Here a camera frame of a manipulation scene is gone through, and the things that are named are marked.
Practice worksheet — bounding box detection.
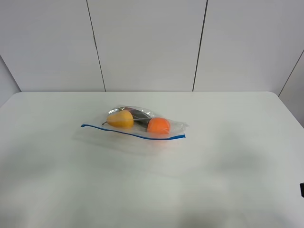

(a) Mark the clear zip bag blue seal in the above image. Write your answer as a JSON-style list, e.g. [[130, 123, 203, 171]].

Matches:
[[81, 105, 188, 141]]

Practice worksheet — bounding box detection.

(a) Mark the orange fruit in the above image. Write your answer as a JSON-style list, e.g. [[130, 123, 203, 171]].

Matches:
[[147, 117, 171, 134]]

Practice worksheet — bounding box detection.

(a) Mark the dark purple eggplant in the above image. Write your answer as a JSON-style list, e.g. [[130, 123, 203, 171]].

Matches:
[[108, 106, 154, 126]]

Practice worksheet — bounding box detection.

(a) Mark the yellow pear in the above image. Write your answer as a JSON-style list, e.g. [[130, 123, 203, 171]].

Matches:
[[105, 110, 134, 129]]

